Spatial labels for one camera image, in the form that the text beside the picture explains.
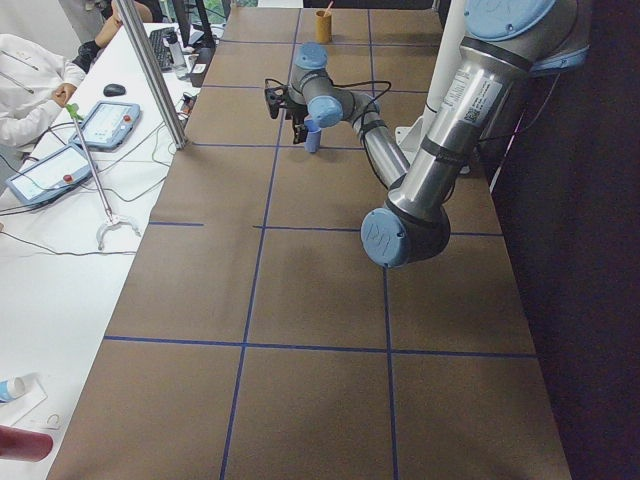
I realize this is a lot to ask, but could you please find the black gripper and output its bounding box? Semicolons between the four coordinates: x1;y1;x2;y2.
264;78;307;145

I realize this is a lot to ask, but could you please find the blue plastic cup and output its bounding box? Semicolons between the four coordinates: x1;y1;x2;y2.
304;118;322;153

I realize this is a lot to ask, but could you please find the tan cup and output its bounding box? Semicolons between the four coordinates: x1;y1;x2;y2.
315;10;332;44

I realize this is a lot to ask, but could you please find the pink chopstick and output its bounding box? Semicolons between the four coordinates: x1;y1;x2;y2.
322;0;335;17

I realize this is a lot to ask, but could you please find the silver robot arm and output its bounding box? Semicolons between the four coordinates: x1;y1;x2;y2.
264;1;592;268

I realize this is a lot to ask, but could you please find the clear water bottle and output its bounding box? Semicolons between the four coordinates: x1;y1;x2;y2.
167;32;188;80

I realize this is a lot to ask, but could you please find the black keyboard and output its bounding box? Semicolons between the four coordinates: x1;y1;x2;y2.
148;27;174;72

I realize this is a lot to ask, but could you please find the far teach pendant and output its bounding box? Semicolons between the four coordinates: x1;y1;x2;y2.
79;100;141;151

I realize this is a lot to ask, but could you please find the teach pendant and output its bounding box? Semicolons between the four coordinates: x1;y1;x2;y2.
5;144;92;208
79;100;141;151

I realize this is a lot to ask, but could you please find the black computer mouse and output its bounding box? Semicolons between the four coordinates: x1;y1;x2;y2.
103;83;126;97

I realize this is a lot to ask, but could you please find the reacher grabber tool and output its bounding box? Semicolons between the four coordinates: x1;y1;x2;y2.
65;103;141;252

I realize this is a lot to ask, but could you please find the near teach pendant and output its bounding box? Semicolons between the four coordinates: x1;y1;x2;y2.
5;144;92;208

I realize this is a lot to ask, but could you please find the person in white shirt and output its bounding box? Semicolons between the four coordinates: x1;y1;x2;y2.
0;0;126;151

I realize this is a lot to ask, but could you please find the white tube on paper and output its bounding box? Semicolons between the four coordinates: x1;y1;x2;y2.
1;373;47;415

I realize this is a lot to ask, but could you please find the dark red cylinder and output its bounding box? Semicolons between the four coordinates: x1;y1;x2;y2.
0;426;53;462

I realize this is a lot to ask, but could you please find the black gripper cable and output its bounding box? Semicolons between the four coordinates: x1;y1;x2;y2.
329;79;394;126

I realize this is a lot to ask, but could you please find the white camera pole base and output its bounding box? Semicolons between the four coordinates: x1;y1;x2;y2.
396;0;466;163

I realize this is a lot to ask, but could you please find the grey aluminium frame post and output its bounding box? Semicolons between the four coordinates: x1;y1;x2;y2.
115;0;187;150

